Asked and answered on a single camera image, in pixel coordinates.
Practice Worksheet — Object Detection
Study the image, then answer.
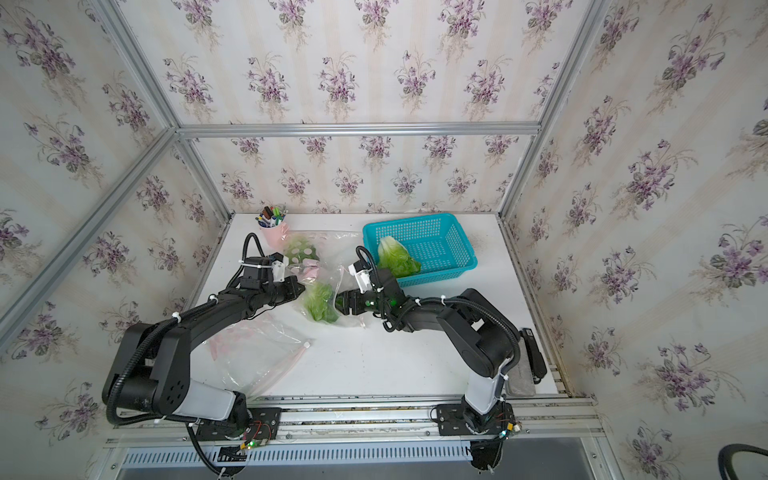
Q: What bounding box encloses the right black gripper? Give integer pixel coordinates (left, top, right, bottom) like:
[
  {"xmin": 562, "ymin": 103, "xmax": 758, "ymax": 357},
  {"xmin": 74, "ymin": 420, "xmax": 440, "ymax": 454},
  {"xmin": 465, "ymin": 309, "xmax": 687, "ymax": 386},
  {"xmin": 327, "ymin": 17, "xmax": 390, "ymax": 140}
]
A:
[{"xmin": 328, "ymin": 285, "xmax": 392, "ymax": 317}]

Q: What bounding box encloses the zip-top bag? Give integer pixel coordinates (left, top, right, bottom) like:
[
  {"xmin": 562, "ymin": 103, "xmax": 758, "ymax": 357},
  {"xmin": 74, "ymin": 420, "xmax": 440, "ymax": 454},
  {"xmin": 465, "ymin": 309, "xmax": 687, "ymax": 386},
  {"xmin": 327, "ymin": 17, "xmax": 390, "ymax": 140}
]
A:
[
  {"xmin": 294, "ymin": 260, "xmax": 365, "ymax": 328},
  {"xmin": 284, "ymin": 230, "xmax": 362, "ymax": 278},
  {"xmin": 203, "ymin": 313, "xmax": 313, "ymax": 399}
]

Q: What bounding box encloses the chinese cabbage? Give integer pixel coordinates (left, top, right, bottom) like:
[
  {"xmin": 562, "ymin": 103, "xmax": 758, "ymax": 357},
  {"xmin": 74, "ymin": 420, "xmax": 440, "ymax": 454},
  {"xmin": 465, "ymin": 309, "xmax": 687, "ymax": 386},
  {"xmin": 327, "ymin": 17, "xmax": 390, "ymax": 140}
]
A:
[
  {"xmin": 302, "ymin": 281, "xmax": 339, "ymax": 324},
  {"xmin": 283, "ymin": 235, "xmax": 320, "ymax": 265},
  {"xmin": 377, "ymin": 236, "xmax": 421, "ymax": 278}
]

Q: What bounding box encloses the teal plastic basket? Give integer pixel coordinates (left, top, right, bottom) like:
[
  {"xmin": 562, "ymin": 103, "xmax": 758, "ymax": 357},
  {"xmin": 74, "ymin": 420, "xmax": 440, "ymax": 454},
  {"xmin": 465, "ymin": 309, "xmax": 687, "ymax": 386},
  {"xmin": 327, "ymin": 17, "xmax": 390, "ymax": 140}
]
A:
[{"xmin": 362, "ymin": 213, "xmax": 478, "ymax": 287}]

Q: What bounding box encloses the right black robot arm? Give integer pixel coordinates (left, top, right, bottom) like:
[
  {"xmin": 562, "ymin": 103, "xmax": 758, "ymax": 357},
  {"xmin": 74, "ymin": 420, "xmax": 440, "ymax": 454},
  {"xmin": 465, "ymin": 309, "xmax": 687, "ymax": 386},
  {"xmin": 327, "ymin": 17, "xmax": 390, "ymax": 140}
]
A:
[{"xmin": 335, "ymin": 246, "xmax": 522, "ymax": 434}]

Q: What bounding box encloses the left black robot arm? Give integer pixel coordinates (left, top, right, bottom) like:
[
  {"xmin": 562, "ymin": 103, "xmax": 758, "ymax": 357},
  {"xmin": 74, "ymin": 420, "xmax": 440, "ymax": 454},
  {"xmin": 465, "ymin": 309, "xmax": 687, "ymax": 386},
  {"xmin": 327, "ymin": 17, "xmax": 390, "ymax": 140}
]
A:
[{"xmin": 102, "ymin": 252, "xmax": 305, "ymax": 479}]

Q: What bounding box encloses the pink pen cup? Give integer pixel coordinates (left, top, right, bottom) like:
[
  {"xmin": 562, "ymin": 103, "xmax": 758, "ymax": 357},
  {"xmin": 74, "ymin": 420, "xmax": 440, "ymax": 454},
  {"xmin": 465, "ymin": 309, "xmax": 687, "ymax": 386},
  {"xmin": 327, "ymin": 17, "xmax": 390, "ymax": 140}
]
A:
[{"xmin": 258, "ymin": 219, "xmax": 290, "ymax": 250}]

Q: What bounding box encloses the grey block with black device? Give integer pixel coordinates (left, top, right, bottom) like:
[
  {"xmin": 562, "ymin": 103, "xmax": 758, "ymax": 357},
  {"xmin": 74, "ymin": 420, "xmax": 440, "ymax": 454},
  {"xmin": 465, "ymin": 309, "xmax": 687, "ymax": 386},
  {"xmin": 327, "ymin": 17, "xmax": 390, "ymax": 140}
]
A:
[{"xmin": 505, "ymin": 328, "xmax": 548, "ymax": 398}]

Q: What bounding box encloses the black chair edge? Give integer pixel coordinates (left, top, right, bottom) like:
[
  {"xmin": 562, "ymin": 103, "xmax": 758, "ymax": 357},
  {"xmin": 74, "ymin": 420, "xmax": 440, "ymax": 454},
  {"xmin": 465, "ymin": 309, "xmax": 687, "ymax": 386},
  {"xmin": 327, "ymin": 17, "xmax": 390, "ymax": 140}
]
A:
[{"xmin": 717, "ymin": 443, "xmax": 767, "ymax": 480}]

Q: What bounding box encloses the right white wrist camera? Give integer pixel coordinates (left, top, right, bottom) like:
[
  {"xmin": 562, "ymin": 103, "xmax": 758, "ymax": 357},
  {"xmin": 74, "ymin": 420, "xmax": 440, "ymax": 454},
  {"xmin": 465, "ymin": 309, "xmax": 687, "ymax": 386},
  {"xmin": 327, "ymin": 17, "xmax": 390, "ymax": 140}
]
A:
[{"xmin": 348, "ymin": 261, "xmax": 373, "ymax": 294}]

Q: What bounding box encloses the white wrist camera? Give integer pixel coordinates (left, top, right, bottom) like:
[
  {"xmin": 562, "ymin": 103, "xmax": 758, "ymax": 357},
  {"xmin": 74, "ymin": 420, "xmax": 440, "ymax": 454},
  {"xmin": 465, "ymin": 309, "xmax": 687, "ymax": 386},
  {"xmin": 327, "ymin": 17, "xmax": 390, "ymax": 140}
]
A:
[
  {"xmin": 269, "ymin": 252, "xmax": 286, "ymax": 283},
  {"xmin": 348, "ymin": 261, "xmax": 373, "ymax": 294}
]

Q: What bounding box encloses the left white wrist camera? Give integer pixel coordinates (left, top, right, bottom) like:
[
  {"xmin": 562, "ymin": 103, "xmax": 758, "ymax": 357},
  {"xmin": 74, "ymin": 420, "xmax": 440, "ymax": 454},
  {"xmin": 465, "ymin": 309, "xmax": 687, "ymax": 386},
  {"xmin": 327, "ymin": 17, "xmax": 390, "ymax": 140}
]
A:
[{"xmin": 269, "ymin": 252, "xmax": 286, "ymax": 283}]

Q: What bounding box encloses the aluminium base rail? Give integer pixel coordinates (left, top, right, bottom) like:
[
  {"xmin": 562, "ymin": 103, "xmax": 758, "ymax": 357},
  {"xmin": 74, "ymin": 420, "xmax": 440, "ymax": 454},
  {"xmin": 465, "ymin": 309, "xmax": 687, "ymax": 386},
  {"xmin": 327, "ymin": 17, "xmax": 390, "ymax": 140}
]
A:
[{"xmin": 104, "ymin": 394, "xmax": 607, "ymax": 448}]

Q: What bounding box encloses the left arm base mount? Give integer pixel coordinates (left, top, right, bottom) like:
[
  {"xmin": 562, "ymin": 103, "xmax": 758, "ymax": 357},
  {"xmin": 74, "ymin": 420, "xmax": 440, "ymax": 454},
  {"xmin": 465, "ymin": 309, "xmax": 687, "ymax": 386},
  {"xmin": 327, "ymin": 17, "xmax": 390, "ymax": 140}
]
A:
[{"xmin": 196, "ymin": 407, "xmax": 282, "ymax": 445}]

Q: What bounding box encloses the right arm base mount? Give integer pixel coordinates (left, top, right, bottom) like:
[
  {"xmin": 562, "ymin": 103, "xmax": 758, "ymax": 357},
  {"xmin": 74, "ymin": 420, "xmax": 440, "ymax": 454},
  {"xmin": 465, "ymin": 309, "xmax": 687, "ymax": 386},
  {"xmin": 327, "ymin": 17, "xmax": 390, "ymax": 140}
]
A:
[{"xmin": 429, "ymin": 401, "xmax": 522, "ymax": 438}]

